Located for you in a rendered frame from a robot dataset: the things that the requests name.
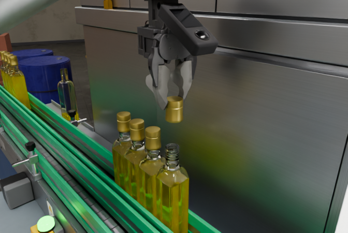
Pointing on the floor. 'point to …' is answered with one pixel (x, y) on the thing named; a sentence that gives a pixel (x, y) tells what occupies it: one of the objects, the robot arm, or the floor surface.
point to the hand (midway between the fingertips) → (174, 102)
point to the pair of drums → (42, 72)
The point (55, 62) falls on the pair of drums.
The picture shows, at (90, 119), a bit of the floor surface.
